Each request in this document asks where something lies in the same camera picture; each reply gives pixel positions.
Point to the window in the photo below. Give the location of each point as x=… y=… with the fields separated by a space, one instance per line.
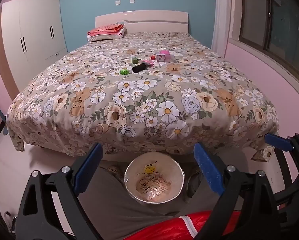
x=277 y=25

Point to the white wardrobe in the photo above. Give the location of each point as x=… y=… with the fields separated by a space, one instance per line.
x=34 y=30

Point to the grey pants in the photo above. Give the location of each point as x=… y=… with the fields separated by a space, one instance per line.
x=119 y=210

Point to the black cylinder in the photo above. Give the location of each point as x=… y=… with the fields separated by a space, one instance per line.
x=139 y=68

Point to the green cube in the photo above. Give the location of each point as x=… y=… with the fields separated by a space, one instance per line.
x=133 y=60

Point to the green toy brick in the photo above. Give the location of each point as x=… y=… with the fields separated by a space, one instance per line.
x=124 y=72

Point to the folded pink blanket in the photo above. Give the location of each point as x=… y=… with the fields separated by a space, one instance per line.
x=105 y=30

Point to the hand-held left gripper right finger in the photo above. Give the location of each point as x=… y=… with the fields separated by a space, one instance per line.
x=209 y=170

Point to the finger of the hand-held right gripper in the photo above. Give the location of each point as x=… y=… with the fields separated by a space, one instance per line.
x=277 y=141

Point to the white headboard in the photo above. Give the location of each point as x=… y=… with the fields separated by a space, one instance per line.
x=144 y=20

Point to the clear plastic bag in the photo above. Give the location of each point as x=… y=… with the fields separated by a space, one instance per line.
x=171 y=58

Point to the pink box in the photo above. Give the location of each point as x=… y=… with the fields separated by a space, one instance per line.
x=162 y=56

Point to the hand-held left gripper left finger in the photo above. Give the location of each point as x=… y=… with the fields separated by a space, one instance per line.
x=88 y=170

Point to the floral bedspread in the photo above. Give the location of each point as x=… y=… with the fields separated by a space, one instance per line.
x=144 y=100

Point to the white printed bowl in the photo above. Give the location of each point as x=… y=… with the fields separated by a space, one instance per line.
x=153 y=180

